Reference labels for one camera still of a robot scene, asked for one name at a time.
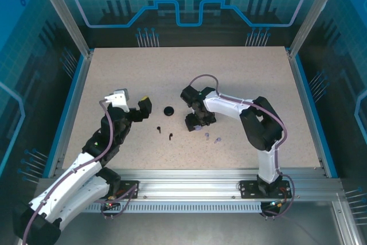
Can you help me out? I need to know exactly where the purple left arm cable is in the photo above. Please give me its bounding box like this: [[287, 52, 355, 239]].
[[22, 98, 115, 243]]

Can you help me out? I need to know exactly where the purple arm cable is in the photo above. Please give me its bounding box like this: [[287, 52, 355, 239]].
[[190, 74, 296, 200], [22, 98, 115, 243]]

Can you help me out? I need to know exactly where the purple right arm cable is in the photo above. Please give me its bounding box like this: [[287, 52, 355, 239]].
[[190, 74, 296, 200]]

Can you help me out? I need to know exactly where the aluminium side rail blue trim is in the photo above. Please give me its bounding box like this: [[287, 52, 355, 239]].
[[288, 46, 339, 178], [47, 51, 94, 178]]

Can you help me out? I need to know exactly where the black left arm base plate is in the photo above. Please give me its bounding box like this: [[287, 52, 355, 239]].
[[113, 180, 140, 200]]

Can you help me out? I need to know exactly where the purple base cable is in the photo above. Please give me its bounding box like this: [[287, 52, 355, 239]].
[[259, 181, 299, 221], [93, 183, 140, 221]]

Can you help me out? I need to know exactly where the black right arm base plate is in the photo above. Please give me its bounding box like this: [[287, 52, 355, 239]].
[[239, 180, 291, 199]]

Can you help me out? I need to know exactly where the slotted white cable duct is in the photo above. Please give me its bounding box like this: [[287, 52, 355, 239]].
[[64, 201, 263, 213]]

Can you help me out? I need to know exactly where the aluminium frame post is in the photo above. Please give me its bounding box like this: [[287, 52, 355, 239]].
[[288, 0, 346, 58], [32, 0, 94, 58]]

